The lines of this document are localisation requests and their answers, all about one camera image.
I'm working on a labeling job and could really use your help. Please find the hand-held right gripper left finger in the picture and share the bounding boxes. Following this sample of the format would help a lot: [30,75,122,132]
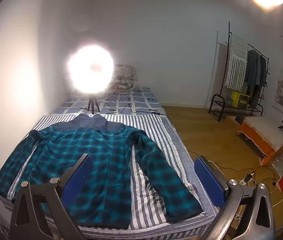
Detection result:
[10,153,94,240]

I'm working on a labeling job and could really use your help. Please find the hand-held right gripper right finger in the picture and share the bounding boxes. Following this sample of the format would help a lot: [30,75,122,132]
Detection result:
[194,156,275,240]

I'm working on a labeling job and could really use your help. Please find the teal plaid fleece jacket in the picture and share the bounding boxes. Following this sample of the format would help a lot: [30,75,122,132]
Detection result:
[0,113,204,230]

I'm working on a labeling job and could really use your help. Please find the black metal clothes rack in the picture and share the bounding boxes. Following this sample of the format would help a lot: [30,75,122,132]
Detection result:
[208,22,270,123]

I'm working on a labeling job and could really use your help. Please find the white power strip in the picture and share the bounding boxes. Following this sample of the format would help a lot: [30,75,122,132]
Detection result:
[240,174,254,184]

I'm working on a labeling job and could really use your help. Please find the orange storage box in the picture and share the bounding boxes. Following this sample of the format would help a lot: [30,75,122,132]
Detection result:
[237,116,283,167]

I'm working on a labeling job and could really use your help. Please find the tripod legs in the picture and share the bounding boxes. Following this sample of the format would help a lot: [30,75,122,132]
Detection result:
[87,94,101,114]

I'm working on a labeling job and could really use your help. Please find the checked beige cloth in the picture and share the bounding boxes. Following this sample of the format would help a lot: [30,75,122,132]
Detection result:
[243,116,283,153]

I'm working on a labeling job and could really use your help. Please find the yellow box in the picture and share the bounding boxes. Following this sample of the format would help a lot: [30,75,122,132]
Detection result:
[231,91,250,108]

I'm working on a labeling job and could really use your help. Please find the blue patchwork bed sheet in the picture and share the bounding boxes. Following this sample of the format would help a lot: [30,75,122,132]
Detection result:
[50,86,167,117]

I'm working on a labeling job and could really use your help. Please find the folded floral quilt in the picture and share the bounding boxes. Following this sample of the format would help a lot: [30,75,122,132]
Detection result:
[109,64,138,94]

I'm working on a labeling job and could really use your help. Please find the dark grey hanging coat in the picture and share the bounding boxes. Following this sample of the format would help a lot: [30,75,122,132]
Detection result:
[251,54,268,108]

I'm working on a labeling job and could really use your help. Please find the dark teal hanging jacket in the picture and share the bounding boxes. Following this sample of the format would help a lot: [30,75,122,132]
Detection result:
[244,50,260,88]

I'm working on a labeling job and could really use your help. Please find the striped hanging towel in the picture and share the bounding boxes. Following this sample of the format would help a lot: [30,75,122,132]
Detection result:
[225,34,249,90]

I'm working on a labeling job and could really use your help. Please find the black floor cable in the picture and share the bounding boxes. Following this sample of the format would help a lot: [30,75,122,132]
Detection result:
[189,150,278,193]

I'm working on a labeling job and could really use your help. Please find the round ring light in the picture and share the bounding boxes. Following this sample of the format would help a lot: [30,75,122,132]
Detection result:
[67,44,114,95]

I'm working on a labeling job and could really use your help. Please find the white wall conduit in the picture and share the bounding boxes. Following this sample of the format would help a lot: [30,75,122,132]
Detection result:
[210,30,219,105]

